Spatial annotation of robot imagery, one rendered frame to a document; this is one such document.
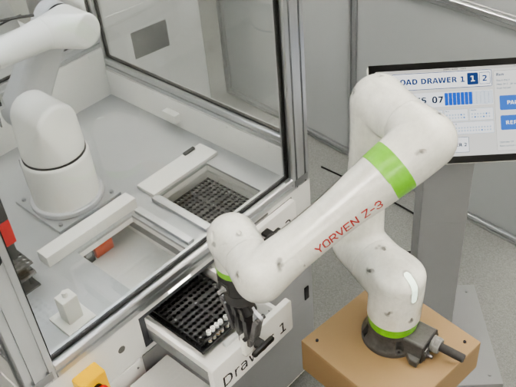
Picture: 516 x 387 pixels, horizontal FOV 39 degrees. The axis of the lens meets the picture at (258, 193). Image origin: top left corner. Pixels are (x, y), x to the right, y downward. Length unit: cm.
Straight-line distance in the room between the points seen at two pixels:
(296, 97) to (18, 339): 95
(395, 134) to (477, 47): 168
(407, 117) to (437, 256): 127
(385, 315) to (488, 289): 154
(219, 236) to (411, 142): 43
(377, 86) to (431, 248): 119
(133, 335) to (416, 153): 89
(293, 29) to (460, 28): 130
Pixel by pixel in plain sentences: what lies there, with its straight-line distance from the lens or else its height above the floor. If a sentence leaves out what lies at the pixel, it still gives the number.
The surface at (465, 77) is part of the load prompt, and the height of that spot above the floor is 116.
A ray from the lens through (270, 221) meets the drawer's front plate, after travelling 212.
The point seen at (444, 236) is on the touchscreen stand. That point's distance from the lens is 262.
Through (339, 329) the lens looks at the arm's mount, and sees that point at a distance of 189.
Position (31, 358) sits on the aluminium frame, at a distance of 173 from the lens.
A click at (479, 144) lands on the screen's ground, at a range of 230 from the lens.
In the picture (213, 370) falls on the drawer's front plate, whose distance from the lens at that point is 176.
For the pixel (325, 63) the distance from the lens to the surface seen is 373.
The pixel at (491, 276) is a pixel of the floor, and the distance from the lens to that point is 330.
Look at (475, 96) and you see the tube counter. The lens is 231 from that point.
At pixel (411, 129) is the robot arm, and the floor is 151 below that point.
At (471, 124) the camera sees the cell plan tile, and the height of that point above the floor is 105.
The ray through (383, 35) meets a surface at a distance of 339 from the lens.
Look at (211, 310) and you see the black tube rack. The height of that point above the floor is 87.
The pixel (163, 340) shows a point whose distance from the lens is 191.
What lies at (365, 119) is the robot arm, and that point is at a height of 146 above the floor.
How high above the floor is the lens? 232
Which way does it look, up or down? 39 degrees down
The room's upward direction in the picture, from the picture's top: 6 degrees counter-clockwise
